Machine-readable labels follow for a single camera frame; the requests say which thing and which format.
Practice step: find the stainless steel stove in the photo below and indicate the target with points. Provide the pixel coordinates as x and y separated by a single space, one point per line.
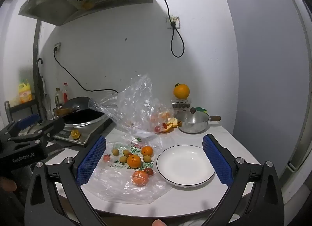
84 140

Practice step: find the black storage rack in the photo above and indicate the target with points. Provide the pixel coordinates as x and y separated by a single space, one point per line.
22 106

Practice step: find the cherry tomato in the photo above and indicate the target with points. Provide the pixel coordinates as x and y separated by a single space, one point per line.
106 158
158 128
149 171

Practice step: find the large orange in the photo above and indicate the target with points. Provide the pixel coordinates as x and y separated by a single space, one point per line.
181 92

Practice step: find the red cap sauce bottle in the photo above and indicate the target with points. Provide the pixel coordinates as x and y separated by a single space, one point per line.
65 95

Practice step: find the longan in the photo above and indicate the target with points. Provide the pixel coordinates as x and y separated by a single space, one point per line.
126 152
147 159
123 159
115 152

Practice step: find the black wok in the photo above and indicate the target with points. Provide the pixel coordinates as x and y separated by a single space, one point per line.
82 116

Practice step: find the glass dish of dark fruit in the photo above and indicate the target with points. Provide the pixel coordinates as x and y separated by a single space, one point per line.
180 105

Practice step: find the black umbrella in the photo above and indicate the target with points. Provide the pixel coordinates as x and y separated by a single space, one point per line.
39 82

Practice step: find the printed plastic bag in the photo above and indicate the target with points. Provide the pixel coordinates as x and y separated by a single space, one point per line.
114 187

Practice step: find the person's right hand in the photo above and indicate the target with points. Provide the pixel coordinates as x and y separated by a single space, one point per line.
158 223

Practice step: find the cooking oil bottle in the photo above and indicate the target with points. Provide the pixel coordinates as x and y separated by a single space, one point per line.
58 99

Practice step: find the mandarin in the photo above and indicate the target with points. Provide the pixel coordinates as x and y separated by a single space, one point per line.
140 178
147 151
134 161

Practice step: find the small white wall outlet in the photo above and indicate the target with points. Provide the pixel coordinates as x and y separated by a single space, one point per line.
58 45

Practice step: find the steel saucepan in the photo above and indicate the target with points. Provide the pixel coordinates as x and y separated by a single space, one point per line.
195 128

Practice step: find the grey refrigerator door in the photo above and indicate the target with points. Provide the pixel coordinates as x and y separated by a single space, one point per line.
268 70

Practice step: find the gold stove knob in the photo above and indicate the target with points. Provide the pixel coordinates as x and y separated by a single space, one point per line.
74 134

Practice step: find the person's left hand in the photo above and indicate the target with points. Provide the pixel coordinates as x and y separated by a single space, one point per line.
7 184

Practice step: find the white plate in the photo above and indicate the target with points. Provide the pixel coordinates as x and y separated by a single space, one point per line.
185 165

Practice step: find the yellow detergent bottle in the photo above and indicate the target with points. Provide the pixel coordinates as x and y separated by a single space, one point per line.
25 94

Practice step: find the saucepan lid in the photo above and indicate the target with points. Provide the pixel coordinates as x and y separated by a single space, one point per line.
192 118

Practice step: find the green sponge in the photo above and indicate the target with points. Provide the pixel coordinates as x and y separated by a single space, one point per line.
202 109

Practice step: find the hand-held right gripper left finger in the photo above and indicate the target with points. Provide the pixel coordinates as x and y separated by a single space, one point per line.
91 160

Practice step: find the clear plastic bag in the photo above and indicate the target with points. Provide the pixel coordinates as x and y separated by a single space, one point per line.
136 99

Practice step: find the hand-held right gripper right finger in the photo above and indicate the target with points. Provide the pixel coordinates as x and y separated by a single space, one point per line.
218 160

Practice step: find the orange peels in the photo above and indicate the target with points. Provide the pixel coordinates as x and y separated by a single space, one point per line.
170 126

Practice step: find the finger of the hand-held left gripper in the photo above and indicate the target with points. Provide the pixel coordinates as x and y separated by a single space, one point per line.
28 120
51 128

